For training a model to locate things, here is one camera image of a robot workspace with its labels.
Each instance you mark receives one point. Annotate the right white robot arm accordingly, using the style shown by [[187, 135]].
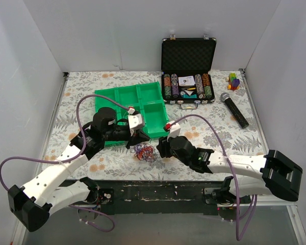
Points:
[[273, 173]]

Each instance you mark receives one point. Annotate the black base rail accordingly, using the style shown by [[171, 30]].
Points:
[[159, 197]]

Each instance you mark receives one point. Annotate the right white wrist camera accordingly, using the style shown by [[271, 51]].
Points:
[[173, 129]]

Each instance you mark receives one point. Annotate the black handheld microphone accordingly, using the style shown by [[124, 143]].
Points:
[[225, 97]]

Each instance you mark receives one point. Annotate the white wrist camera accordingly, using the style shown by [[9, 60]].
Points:
[[173, 129], [135, 119]]

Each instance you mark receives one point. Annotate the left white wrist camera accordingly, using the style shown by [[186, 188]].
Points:
[[135, 119]]

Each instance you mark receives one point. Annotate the black poker chip case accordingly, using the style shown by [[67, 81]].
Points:
[[185, 67]]

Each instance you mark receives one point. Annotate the colourful toy block train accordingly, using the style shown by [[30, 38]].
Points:
[[233, 82]]

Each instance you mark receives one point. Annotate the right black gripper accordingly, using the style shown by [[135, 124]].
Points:
[[164, 147]]

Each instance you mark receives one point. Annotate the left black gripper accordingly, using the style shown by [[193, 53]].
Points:
[[133, 136]]

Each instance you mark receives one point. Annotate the green compartment tray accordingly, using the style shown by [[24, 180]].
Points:
[[146, 99]]

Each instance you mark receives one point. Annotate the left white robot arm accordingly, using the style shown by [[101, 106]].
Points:
[[38, 199]]

